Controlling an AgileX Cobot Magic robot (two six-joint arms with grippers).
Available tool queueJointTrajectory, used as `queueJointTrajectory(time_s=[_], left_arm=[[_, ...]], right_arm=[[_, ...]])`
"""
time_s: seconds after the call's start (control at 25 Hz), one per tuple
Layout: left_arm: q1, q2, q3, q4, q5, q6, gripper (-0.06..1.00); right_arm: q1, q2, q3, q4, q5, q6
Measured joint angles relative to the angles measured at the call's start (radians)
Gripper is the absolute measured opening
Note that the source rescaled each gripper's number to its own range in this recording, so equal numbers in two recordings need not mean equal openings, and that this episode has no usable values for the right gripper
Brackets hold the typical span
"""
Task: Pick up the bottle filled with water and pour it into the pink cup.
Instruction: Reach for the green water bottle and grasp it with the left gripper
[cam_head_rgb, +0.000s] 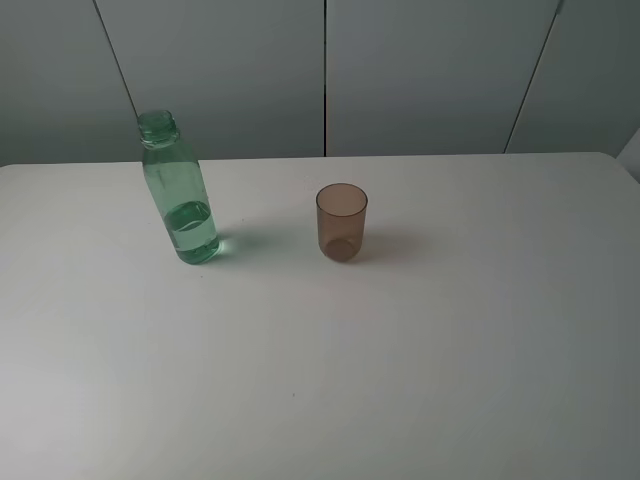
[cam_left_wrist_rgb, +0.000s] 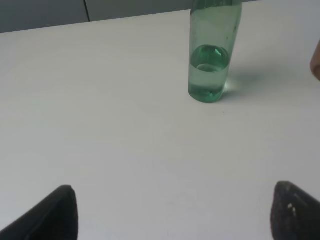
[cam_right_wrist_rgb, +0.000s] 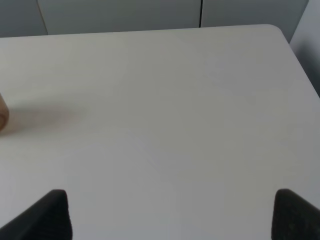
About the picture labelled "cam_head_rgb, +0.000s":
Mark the green transparent plastic bottle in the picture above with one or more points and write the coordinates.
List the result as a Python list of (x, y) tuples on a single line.
[(174, 179)]

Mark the pink translucent plastic cup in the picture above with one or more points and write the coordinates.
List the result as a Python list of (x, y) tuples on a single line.
[(341, 213)]

